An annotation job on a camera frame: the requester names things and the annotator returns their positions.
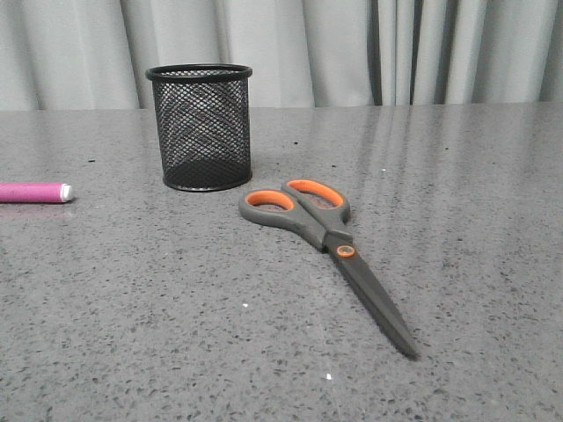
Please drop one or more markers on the grey orange scissors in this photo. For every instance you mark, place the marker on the grey orange scissors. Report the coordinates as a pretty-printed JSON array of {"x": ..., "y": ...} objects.
[{"x": 319, "y": 213}]

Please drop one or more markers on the grey curtain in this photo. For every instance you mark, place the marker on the grey curtain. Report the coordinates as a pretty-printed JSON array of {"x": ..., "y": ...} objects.
[{"x": 74, "y": 55}]

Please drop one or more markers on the pink marker pen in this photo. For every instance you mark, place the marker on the pink marker pen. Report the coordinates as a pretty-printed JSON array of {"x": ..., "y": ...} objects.
[{"x": 36, "y": 193}]

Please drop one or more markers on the black mesh pen holder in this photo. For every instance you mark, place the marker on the black mesh pen holder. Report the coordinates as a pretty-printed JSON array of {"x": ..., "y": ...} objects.
[{"x": 203, "y": 125}]

